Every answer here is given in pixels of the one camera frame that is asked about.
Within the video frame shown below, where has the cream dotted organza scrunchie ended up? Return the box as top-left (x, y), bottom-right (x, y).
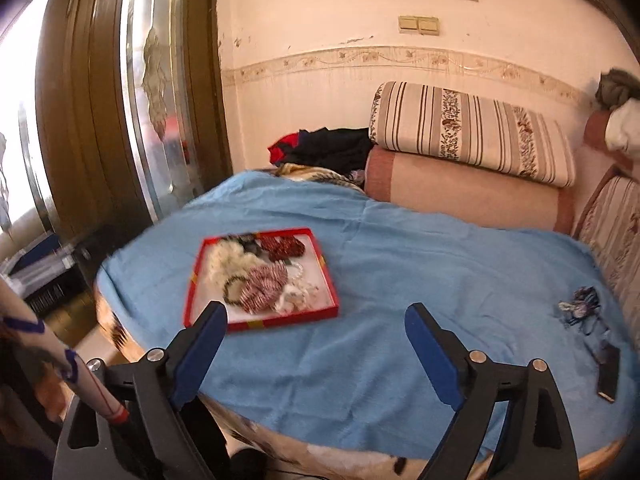
top-left (204, 240), bottom-right (265, 288)

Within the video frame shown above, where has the patterned sleeve forearm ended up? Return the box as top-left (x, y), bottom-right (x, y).
top-left (1, 278), bottom-right (129, 425)

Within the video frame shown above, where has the red plaid scrunchie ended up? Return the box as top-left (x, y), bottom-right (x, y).
top-left (240, 262), bottom-right (288, 314)

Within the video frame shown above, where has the red white-lined tray box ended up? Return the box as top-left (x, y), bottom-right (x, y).
top-left (183, 228), bottom-right (338, 332)

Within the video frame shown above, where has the white black-dotted scrunchie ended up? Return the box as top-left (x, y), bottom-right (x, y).
top-left (273, 281), bottom-right (319, 315)

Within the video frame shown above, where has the dark olive scrunchie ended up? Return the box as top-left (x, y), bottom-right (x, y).
top-left (224, 233), bottom-right (262, 257)

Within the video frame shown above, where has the red polka dot scrunchie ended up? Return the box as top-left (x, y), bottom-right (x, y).
top-left (257, 235), bottom-right (306, 262)

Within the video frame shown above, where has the black mobile phone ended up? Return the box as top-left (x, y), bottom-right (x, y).
top-left (597, 341), bottom-right (620, 403)

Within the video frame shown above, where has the pink quilted bolster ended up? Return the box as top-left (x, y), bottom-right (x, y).
top-left (364, 146), bottom-right (574, 234)

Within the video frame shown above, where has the patterned beige blanket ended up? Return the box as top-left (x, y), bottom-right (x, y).
top-left (268, 162), bottom-right (363, 193)

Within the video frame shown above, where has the striped floral pillow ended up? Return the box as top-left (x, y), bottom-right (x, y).
top-left (369, 81), bottom-right (576, 188)
top-left (577, 176), bottom-right (640, 350)

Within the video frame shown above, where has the black and red clothes pile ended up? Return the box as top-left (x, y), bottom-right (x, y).
top-left (268, 128), bottom-right (374, 176)

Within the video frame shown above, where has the wooden stained glass door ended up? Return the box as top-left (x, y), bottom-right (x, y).
top-left (36, 0), bottom-right (232, 241)

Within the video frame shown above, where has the white floral cloth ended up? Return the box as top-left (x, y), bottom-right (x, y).
top-left (604, 99), bottom-right (640, 160)

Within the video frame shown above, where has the black yellow beaded bracelet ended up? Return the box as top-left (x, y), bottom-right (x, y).
top-left (221, 274), bottom-right (252, 308)

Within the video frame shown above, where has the wall light switch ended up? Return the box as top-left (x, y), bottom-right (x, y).
top-left (398, 15), bottom-right (440, 36)

